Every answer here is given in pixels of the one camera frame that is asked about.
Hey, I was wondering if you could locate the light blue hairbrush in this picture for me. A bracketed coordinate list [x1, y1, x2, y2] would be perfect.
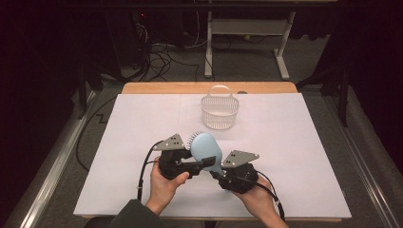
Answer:
[185, 130, 224, 177]

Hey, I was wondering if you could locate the aluminium floor rail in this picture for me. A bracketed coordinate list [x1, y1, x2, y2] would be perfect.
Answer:
[3, 90, 100, 228]
[322, 94, 403, 228]

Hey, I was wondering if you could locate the white metal desk frame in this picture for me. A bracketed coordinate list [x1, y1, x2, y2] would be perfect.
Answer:
[203, 0, 297, 81]

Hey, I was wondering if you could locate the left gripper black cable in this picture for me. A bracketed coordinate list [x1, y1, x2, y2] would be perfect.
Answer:
[136, 140, 164, 202]

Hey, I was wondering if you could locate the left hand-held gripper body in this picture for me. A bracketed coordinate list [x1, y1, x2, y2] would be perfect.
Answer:
[153, 133, 206, 181]

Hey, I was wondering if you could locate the person's left hand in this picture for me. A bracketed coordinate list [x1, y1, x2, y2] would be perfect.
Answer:
[145, 156, 191, 217]

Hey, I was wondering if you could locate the white table cover sheet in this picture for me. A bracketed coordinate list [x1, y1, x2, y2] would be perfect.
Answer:
[73, 92, 353, 220]

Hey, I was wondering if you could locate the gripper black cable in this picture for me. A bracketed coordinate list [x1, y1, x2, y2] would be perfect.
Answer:
[136, 140, 164, 202]
[254, 170, 286, 223]

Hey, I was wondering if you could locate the person's right hand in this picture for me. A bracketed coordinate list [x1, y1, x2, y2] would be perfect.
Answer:
[232, 176, 279, 220]

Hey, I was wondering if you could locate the tangle of black floor cables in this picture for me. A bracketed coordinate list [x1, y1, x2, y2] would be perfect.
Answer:
[132, 40, 202, 83]

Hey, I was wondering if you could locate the dark equipment with red light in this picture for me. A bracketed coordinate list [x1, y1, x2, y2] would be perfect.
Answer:
[104, 9, 154, 70]

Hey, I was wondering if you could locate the black metal stand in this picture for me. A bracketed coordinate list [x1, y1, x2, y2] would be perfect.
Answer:
[296, 62, 352, 128]
[75, 59, 106, 121]

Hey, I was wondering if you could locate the white floor cable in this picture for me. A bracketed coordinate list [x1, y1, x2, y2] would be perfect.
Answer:
[183, 9, 207, 49]

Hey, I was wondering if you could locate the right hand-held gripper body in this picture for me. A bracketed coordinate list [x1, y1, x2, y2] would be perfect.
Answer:
[218, 149, 260, 195]

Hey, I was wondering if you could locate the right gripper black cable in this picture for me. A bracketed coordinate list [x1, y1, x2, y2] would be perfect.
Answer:
[254, 170, 286, 223]

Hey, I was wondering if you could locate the white plastic slatted basket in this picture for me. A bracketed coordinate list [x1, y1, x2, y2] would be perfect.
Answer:
[201, 85, 240, 131]

